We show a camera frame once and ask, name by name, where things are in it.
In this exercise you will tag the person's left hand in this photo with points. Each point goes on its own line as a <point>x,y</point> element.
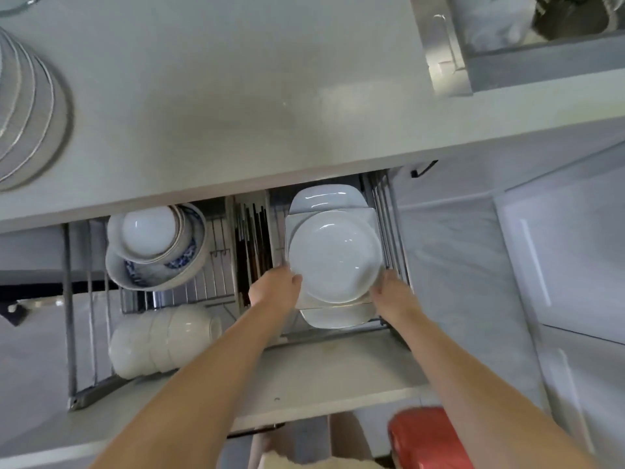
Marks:
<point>273,293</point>

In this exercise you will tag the person's right hand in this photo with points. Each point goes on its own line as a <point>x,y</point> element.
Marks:
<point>395,300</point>

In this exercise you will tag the round white dinner plate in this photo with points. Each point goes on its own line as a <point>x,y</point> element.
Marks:
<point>334,256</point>

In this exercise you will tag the white square plate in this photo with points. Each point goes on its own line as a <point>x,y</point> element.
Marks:
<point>366,215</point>

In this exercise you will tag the white rectangular plate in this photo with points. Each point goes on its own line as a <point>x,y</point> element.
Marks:
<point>327,197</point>

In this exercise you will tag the stack of round white plates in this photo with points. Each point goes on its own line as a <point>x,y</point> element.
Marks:
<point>24,117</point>

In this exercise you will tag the person's left forearm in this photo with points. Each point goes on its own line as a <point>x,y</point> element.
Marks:
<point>185,400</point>

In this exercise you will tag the person's right forearm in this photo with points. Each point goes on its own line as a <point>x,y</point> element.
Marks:
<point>478,395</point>

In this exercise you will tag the person's left leg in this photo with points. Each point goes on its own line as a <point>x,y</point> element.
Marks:
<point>261,442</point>

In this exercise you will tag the white countertop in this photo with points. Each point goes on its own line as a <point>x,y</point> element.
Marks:
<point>219,117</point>

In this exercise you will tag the bundle of dark chopsticks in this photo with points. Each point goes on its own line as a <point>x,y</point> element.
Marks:
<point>256,249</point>

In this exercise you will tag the blue patterned bowl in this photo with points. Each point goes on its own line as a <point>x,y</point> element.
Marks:
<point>183,256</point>

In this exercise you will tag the white chopstick tray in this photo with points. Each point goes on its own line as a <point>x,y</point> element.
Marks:
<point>249,197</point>

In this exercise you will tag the row of white rice bowls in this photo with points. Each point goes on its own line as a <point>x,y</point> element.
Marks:
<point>161,341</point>

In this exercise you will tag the small white bowl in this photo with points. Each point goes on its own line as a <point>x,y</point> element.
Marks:
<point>149,231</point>

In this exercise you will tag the red plastic stool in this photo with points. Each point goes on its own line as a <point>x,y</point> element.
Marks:
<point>425,444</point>

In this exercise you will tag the white cabinet door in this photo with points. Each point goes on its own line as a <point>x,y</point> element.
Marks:
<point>488,185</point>

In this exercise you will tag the beige skirt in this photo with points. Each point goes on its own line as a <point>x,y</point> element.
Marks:
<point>293,461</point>

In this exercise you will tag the white side cabinet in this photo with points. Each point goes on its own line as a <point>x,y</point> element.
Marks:
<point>576,263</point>

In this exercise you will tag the cluster of clear bottles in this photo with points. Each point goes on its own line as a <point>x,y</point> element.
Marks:
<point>41,302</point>

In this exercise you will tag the black framed glass door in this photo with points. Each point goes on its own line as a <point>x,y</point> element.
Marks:
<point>29,285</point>

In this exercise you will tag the stainless steel sink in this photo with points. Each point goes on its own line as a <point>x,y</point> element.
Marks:
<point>442,53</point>

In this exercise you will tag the small black object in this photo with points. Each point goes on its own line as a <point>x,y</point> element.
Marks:
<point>14,315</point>

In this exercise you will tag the white plastic bag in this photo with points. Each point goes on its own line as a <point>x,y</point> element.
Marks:
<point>488,24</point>

